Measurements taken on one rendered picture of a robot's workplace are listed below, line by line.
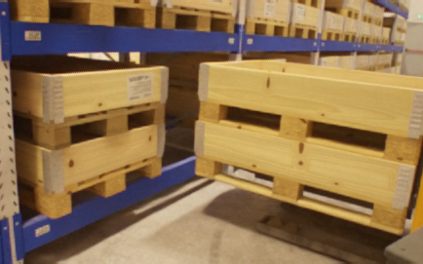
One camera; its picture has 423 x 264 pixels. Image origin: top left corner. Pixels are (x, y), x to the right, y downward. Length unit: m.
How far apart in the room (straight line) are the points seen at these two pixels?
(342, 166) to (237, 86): 0.70
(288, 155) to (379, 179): 0.46
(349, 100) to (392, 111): 0.20
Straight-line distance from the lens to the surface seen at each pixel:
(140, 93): 2.18
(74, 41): 1.92
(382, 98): 1.88
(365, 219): 2.04
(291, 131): 2.02
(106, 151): 2.09
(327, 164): 1.99
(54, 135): 1.85
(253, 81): 2.08
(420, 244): 0.78
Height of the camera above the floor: 1.18
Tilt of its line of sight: 13 degrees down
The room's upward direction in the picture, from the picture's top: 4 degrees clockwise
